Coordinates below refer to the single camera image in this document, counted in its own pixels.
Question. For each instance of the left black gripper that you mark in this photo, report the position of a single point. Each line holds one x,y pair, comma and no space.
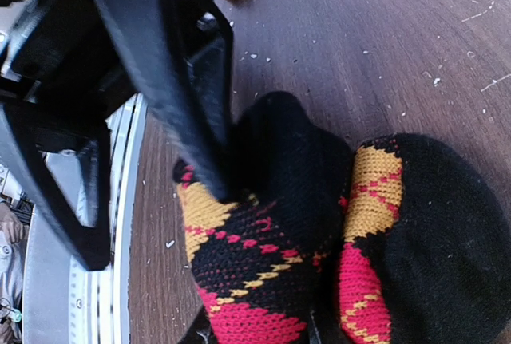
59,64

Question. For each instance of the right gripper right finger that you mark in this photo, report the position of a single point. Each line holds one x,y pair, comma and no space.
322,327

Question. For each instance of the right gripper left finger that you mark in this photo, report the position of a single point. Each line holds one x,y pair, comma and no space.
200,331

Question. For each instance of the person in grey sweatshirt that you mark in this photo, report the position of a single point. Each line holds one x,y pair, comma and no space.
13,253

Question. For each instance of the black argyle sock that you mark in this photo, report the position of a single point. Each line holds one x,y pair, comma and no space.
400,239

